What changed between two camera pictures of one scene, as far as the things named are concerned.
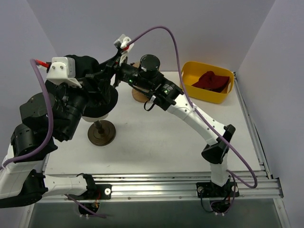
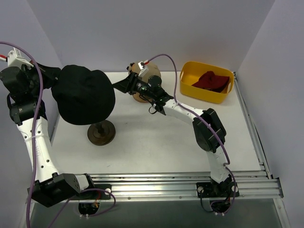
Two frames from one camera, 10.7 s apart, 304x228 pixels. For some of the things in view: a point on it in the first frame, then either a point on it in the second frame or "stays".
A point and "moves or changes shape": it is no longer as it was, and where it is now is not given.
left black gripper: x=94 y=79 → x=47 y=73
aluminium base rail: x=173 y=185 stays
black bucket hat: x=100 y=99 moves or changes shape
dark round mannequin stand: x=101 y=133 stays
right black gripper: x=118 y=71 → x=130 y=83
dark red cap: x=209 y=80 stays
